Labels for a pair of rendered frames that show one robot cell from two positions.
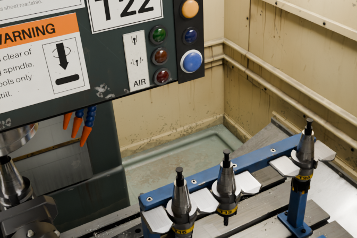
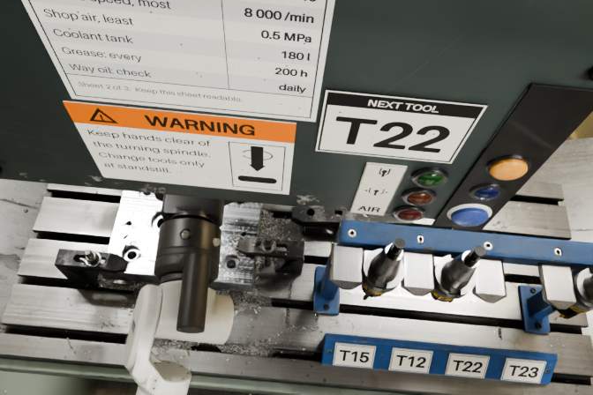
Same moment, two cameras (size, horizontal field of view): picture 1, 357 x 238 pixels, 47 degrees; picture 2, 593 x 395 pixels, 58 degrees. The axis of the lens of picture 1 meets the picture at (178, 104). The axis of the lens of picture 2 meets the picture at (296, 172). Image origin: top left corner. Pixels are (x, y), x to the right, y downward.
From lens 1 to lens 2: 33 cm
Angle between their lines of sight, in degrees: 32
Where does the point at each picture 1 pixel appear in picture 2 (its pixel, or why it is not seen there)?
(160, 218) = (351, 266)
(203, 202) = (415, 275)
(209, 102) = not seen: hidden behind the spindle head
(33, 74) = (206, 163)
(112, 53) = (340, 175)
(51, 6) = (257, 108)
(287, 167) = (559, 289)
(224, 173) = (461, 269)
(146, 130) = not seen: hidden behind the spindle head
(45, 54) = (231, 151)
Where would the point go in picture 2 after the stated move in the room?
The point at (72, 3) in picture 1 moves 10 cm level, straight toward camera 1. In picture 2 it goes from (295, 113) to (246, 254)
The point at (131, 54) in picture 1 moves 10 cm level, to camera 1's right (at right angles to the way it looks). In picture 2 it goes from (371, 183) to (491, 244)
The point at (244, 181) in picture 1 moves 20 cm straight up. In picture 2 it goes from (486, 277) to (547, 226)
